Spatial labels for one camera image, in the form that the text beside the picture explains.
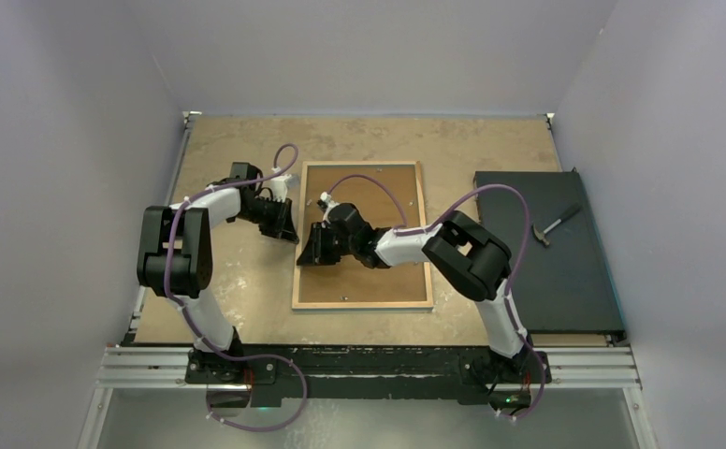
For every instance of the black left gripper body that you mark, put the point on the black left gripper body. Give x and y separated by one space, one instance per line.
267 214

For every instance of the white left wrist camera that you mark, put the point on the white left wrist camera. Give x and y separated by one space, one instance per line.
282 183

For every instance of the dark green flat box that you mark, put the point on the dark green flat box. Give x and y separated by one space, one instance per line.
567 287

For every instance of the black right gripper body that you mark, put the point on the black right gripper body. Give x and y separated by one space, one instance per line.
334 244

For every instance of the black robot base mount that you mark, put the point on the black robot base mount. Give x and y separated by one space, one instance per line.
469 375

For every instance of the aluminium front rail frame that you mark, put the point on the aluminium front rail frame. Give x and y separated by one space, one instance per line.
593 401

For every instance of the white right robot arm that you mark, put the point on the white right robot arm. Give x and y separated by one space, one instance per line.
477 264

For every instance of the small black hammer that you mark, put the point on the small black hammer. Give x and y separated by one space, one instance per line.
540 234

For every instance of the blue wooden picture frame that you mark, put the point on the blue wooden picture frame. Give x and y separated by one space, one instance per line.
298 279

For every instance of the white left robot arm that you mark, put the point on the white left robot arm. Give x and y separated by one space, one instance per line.
175 251

